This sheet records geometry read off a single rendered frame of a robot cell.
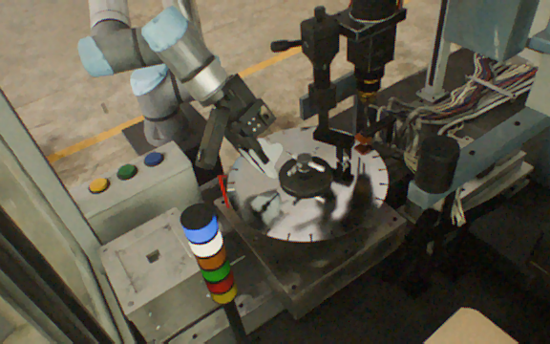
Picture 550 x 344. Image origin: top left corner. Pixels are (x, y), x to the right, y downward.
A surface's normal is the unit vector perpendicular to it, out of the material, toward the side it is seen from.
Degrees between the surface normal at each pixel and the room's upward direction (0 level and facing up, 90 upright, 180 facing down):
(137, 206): 90
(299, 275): 0
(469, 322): 0
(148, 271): 0
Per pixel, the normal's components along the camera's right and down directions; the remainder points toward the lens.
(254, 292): -0.11, -0.72
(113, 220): 0.55, 0.53
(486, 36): -0.83, 0.45
